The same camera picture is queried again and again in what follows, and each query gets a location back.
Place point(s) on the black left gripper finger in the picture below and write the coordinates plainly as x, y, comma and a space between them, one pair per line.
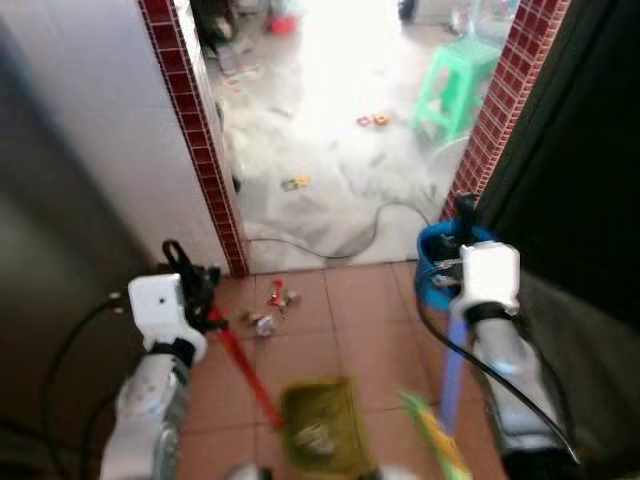
178, 258

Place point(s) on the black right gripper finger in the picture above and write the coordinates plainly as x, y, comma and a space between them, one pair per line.
466, 212

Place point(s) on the blue plastic bucket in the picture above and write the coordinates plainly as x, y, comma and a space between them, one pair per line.
435, 270

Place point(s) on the pink yellow toy piece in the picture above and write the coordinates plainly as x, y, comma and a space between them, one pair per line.
374, 121

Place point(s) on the dark wooden door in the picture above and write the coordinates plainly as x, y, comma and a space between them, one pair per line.
580, 150

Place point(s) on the green yellow toy piece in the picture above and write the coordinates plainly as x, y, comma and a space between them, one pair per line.
296, 183

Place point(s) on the green plastic stool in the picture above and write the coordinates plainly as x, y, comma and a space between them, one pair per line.
455, 70

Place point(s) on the silver left robot leg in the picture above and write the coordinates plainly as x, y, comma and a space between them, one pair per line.
250, 472

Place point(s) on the silver robot leg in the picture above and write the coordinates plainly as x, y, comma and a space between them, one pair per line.
250, 472
398, 473

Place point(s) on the silver right robot leg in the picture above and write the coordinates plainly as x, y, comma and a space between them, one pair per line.
398, 473

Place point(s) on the red plastic basin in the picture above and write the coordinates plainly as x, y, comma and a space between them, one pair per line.
282, 25

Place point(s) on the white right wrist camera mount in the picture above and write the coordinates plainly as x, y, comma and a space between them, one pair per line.
490, 275

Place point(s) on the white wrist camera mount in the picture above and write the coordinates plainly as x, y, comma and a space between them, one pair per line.
490, 275
160, 305

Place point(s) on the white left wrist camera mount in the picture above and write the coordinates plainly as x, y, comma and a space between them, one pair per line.
160, 305

